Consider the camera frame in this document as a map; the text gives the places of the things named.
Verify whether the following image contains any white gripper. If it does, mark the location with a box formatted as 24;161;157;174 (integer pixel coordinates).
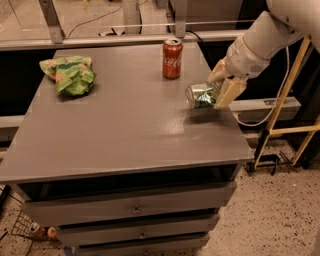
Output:
207;37;270;109

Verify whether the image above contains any green soda can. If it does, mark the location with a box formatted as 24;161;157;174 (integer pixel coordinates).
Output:
185;82;220;109

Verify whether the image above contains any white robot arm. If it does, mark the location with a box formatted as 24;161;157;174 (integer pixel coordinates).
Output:
207;0;320;109

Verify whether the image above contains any red coke can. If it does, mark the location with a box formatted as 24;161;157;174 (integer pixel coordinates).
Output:
162;38;183;79

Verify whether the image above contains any top grey drawer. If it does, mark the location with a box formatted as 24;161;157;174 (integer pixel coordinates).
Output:
23;181;236;226

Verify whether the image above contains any grey drawer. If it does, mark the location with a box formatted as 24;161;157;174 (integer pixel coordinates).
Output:
23;181;236;226
77;233;209;256
57;214;220;246

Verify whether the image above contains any grey drawer cabinet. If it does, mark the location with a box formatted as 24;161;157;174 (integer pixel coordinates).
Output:
0;42;255;256

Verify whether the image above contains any middle grey drawer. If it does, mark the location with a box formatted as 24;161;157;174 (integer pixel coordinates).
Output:
57;214;220;246

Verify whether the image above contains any green chip bag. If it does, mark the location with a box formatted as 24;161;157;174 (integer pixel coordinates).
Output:
39;56;96;96

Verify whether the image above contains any bottom grey drawer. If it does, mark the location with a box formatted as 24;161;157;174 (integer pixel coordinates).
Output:
77;233;209;256

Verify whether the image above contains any grey metal railing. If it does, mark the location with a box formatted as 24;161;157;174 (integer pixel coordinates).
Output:
0;0;244;51

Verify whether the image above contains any black cable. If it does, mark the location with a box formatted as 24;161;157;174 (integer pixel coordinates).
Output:
185;30;214;68

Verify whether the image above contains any white cable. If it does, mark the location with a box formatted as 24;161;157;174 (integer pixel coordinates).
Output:
235;46;290;128

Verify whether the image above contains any wire basket on floor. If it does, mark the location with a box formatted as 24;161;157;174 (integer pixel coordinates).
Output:
11;211;57;241

